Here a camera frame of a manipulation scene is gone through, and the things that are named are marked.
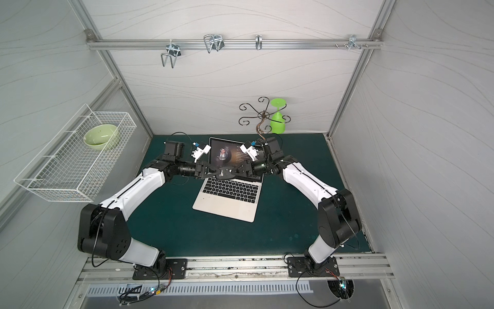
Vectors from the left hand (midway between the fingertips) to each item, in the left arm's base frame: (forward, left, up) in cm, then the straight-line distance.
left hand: (219, 174), depth 75 cm
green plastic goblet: (+22, -24, +8) cm, 33 cm away
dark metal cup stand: (+27, -18, +8) cm, 33 cm away
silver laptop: (+6, -3, -22) cm, 23 cm away
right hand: (+2, -6, -2) cm, 6 cm away
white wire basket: (-2, +51, +8) cm, 51 cm away
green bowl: (+9, +47, +11) cm, 49 cm away
